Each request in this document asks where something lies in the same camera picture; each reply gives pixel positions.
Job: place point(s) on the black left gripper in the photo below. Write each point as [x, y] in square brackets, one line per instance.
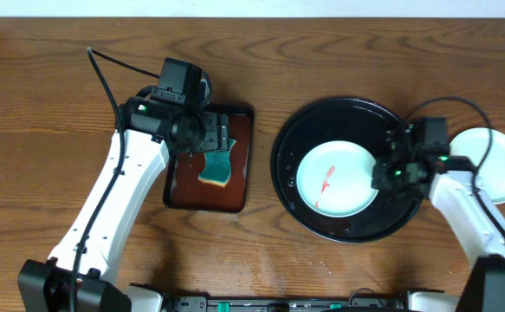
[219, 133]

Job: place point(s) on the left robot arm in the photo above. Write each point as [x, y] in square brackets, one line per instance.
[81, 270]

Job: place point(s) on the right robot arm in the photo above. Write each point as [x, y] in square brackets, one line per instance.
[452, 186]

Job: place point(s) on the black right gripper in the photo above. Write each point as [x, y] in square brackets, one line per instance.
[383, 178]

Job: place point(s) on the rectangular brown water tray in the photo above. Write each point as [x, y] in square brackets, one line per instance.
[183, 190]

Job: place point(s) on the round black tray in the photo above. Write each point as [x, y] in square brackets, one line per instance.
[350, 119]

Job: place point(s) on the green yellow sponge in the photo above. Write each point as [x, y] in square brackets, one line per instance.
[217, 167]

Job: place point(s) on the light green plate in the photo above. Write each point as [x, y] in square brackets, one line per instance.
[473, 143]
[334, 179]

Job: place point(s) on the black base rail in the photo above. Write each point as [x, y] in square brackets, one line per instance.
[278, 304]

